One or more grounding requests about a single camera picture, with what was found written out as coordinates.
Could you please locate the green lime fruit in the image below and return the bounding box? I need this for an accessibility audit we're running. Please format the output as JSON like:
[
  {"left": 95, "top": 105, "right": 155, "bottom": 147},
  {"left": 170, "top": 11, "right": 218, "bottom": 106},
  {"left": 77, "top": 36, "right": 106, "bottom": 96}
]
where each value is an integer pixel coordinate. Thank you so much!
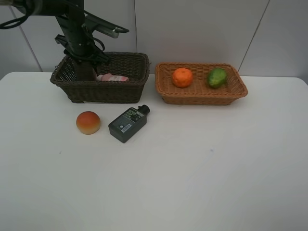
[{"left": 207, "top": 68, "right": 227, "bottom": 89}]

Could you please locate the orange mandarin fruit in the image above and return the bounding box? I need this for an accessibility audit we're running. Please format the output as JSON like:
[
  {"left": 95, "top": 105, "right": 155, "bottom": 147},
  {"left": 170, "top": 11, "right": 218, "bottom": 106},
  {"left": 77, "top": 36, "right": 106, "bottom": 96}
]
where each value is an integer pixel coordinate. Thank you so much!
[{"left": 172, "top": 68, "right": 193, "bottom": 88}]

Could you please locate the light orange wicker basket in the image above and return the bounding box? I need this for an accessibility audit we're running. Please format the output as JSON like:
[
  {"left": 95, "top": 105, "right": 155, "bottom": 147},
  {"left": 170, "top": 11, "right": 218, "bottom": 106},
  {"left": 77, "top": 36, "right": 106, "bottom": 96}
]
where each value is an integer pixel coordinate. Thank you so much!
[{"left": 155, "top": 62, "right": 248, "bottom": 105}]

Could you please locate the dark grey rectangular bottle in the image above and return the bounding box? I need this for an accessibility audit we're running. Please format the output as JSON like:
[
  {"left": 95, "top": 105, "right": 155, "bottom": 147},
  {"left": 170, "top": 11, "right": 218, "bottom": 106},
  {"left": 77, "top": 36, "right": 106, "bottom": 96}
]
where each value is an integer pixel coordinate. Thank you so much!
[{"left": 108, "top": 105, "right": 150, "bottom": 143}]

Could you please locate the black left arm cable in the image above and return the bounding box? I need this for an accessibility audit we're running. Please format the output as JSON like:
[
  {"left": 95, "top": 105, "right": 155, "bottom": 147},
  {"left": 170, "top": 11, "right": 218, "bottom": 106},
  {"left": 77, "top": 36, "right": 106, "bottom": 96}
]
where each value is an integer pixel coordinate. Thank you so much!
[{"left": 0, "top": 9, "right": 31, "bottom": 30}]

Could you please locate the red-yellow peach fruit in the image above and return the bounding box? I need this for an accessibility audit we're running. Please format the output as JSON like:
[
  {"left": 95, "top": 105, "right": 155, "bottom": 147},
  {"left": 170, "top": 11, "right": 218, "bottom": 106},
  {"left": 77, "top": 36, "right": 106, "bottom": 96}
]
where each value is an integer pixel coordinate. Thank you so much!
[{"left": 76, "top": 111, "right": 101, "bottom": 135}]

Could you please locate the dark brown wicker basket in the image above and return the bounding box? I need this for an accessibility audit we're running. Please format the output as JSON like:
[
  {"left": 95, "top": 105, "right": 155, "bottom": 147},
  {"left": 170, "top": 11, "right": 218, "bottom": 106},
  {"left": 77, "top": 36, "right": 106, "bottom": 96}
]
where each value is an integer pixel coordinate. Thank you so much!
[{"left": 50, "top": 52, "right": 150, "bottom": 103}]

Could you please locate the pink bottle white cap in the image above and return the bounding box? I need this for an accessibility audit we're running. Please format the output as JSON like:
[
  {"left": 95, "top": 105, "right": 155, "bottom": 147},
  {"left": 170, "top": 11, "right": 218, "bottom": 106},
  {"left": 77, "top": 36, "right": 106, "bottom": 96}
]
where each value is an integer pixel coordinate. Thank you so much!
[{"left": 96, "top": 73, "right": 129, "bottom": 82}]

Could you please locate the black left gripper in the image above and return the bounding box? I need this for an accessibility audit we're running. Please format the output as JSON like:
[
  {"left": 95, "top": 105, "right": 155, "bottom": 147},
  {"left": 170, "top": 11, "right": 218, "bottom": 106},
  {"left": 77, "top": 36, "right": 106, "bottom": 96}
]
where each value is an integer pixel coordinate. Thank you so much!
[{"left": 55, "top": 35, "right": 110, "bottom": 64}]

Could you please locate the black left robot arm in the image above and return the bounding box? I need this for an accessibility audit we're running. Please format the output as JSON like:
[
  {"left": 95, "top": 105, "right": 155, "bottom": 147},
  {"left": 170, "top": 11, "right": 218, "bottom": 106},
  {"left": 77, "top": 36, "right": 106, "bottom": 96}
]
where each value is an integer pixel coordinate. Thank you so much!
[{"left": 0, "top": 0, "right": 118, "bottom": 64}]

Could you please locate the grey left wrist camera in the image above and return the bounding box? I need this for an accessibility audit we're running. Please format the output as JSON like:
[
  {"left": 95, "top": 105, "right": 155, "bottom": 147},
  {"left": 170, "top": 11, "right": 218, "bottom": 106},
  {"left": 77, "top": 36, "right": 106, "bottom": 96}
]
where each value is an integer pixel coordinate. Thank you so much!
[{"left": 85, "top": 13, "right": 129, "bottom": 39}]

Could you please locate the translucent purple plastic cup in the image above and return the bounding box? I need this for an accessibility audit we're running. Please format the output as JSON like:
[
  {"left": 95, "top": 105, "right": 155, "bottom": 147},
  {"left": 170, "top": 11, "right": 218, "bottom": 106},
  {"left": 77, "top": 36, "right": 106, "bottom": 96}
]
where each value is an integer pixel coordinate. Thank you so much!
[{"left": 75, "top": 61, "right": 97, "bottom": 81}]

